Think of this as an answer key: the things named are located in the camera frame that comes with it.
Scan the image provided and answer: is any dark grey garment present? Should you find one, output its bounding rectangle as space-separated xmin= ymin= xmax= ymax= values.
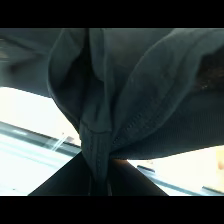
xmin=0 ymin=27 xmax=224 ymax=197

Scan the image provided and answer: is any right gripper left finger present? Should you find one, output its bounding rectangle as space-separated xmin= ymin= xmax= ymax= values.
xmin=28 ymin=151 xmax=93 ymax=197

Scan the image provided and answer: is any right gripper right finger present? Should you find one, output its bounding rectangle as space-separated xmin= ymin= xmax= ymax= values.
xmin=107 ymin=158 xmax=169 ymax=197

